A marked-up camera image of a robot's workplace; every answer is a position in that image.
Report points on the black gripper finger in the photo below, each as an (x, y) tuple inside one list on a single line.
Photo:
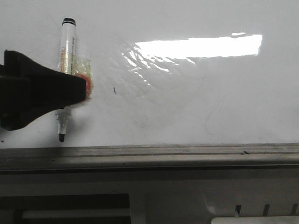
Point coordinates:
[(29, 90)]

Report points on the white black whiteboard marker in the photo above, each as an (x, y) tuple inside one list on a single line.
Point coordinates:
[(66, 65)]

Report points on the red magnet taped to marker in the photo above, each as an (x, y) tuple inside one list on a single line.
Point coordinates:
[(82, 69)]

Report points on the grey base with slots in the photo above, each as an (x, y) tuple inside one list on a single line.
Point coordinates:
[(149, 197)]

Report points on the white whiteboard with metal frame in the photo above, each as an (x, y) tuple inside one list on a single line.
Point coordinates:
[(176, 83)]

